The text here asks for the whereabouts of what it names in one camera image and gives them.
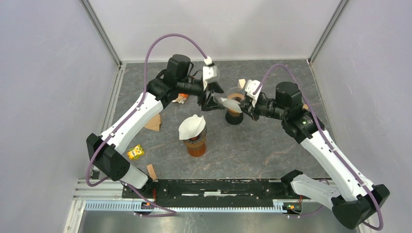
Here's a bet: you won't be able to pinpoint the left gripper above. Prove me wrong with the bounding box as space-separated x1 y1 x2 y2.
177 78 225 112

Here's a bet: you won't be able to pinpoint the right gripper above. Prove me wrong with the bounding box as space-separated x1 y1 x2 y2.
235 93 288 121

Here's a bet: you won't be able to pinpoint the clear glass dripper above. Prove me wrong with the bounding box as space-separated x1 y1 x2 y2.
227 87 246 102

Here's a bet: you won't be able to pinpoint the dark red black dripper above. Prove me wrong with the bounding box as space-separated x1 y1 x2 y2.
225 112 244 125

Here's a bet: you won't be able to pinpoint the white paper coffee filter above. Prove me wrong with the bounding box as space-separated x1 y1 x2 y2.
178 114 206 140

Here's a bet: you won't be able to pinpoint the dark glass dripper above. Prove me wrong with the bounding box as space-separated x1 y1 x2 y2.
183 128 207 144

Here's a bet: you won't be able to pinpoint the single brown paper filter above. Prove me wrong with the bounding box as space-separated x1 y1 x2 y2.
144 114 162 132

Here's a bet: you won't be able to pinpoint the wooden ring holder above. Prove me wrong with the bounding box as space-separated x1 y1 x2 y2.
227 109 242 117

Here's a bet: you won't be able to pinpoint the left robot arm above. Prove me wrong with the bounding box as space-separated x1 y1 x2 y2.
86 54 224 198

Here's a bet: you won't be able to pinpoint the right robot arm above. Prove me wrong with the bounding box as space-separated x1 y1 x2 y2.
240 80 390 229

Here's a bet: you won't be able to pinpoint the coffee filter box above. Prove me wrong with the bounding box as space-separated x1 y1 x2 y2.
179 93 189 99

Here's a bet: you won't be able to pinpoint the brown paper coffee filters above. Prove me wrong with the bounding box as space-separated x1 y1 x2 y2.
172 96 187 104

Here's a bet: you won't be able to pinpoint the amber glass carafe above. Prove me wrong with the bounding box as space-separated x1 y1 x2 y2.
184 141 206 157

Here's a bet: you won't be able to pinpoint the yellow toy figure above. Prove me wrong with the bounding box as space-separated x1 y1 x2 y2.
127 145 145 160

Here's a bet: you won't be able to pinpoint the wooden rectangular block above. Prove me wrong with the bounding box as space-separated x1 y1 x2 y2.
147 164 158 181

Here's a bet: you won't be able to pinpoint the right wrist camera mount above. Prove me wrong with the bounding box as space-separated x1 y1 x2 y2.
244 80 262 107

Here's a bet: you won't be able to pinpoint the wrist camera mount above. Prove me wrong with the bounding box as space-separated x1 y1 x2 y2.
244 80 262 107
202 56 220 90

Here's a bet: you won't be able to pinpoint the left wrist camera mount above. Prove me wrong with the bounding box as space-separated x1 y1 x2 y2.
202 56 220 90

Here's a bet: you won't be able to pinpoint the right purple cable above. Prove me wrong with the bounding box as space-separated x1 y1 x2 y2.
252 63 384 231

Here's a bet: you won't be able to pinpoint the purple cable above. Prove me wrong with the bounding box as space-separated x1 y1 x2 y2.
86 33 213 218
252 63 384 231

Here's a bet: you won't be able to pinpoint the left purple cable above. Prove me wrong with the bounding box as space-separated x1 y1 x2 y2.
86 33 213 218

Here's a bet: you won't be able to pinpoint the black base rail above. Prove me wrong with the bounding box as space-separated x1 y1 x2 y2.
139 178 307 208

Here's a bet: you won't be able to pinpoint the white slotted cable duct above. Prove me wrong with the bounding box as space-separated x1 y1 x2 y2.
84 200 298 214

